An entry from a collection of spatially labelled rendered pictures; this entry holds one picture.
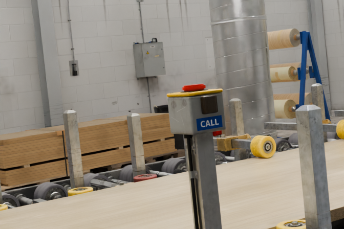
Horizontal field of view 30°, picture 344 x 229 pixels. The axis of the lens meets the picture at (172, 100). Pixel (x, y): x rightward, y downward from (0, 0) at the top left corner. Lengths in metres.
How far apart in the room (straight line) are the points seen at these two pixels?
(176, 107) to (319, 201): 0.36
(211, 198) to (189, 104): 0.17
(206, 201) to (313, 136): 0.27
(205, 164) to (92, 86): 8.23
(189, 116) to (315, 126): 0.30
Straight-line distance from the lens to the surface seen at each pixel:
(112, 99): 9.47
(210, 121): 1.07
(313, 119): 1.25
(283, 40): 8.68
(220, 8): 5.47
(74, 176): 2.17
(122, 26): 9.65
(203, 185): 1.09
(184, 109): 1.06
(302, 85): 8.44
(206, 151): 1.09
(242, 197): 1.74
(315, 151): 1.25
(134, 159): 2.28
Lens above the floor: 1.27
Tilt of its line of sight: 3 degrees down
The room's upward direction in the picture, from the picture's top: 6 degrees counter-clockwise
